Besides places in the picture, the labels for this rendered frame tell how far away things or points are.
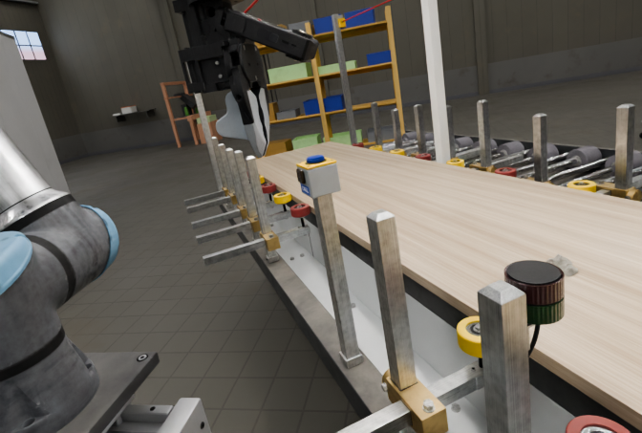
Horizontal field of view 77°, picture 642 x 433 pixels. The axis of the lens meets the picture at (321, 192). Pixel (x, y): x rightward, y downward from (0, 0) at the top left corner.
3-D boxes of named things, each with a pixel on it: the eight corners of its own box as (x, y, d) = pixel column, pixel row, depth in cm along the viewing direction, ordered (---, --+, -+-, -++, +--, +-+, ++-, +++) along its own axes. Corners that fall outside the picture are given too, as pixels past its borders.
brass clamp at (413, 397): (421, 446, 67) (418, 422, 65) (380, 394, 79) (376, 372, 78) (452, 429, 69) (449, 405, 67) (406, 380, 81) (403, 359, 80)
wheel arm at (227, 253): (205, 268, 153) (203, 258, 152) (204, 265, 156) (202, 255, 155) (310, 234, 167) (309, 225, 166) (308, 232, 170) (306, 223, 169)
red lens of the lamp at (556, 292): (537, 311, 42) (536, 292, 41) (493, 288, 47) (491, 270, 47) (577, 292, 44) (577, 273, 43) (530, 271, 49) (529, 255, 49)
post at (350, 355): (348, 369, 99) (315, 196, 87) (339, 357, 103) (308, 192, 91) (363, 361, 100) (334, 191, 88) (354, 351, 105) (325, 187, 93)
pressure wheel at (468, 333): (507, 396, 72) (504, 341, 69) (460, 391, 75) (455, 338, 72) (503, 364, 79) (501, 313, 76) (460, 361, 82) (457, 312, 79)
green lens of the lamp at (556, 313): (537, 332, 43) (537, 313, 42) (494, 306, 48) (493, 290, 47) (577, 312, 45) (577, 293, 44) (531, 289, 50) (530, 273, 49)
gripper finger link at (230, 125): (229, 161, 56) (214, 94, 54) (269, 156, 55) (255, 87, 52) (220, 166, 53) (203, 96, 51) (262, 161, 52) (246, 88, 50)
